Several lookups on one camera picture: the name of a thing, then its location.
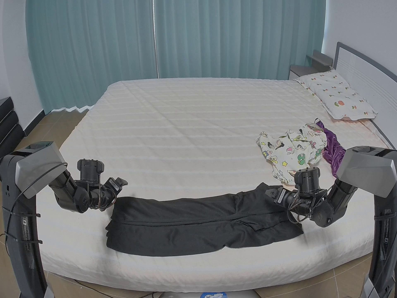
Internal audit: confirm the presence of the white printed pillow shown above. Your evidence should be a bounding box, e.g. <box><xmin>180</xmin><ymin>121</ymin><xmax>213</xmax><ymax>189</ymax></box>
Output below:
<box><xmin>294</xmin><ymin>70</ymin><xmax>378</xmax><ymax>121</ymax></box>

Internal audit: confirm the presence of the black chest of drawers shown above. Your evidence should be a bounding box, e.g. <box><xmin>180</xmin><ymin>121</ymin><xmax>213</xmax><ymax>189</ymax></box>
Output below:
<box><xmin>0</xmin><ymin>96</ymin><xmax>24</xmax><ymax>157</ymax></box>

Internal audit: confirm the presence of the black T-shirt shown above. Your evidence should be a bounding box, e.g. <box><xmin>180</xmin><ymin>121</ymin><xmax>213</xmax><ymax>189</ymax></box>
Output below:
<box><xmin>105</xmin><ymin>183</ymin><xmax>304</xmax><ymax>257</ymax></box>

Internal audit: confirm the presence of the white printed pyjama top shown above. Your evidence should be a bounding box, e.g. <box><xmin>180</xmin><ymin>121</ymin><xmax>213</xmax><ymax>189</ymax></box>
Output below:
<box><xmin>256</xmin><ymin>123</ymin><xmax>328</xmax><ymax>185</ymax></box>

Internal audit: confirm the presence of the grey bedside table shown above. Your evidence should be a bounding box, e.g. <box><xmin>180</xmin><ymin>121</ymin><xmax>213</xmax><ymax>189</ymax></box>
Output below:
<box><xmin>289</xmin><ymin>50</ymin><xmax>334</xmax><ymax>80</ymax></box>

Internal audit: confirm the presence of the blue-green curtain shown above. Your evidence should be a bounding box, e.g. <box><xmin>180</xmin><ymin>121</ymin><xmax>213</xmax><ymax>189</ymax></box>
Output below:
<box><xmin>153</xmin><ymin>0</ymin><xmax>326</xmax><ymax>80</ymax></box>
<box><xmin>26</xmin><ymin>0</ymin><xmax>159</xmax><ymax>112</ymax></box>

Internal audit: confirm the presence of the bed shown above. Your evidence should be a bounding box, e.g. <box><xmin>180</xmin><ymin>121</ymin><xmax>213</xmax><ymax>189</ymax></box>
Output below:
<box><xmin>31</xmin><ymin>42</ymin><xmax>397</xmax><ymax>292</ymax></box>

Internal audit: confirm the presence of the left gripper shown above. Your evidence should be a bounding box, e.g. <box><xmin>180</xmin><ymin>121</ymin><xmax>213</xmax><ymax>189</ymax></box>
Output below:
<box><xmin>99</xmin><ymin>177</ymin><xmax>128</xmax><ymax>210</ymax></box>

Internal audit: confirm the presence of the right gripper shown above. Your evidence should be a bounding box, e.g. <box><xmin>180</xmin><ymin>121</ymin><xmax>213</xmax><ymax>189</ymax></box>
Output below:
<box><xmin>264</xmin><ymin>189</ymin><xmax>299</xmax><ymax>211</ymax></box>

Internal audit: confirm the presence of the purple garment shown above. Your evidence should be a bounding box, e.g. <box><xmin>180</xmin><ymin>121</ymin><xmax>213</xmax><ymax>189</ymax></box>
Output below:
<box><xmin>316</xmin><ymin>120</ymin><xmax>346</xmax><ymax>178</ymax></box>

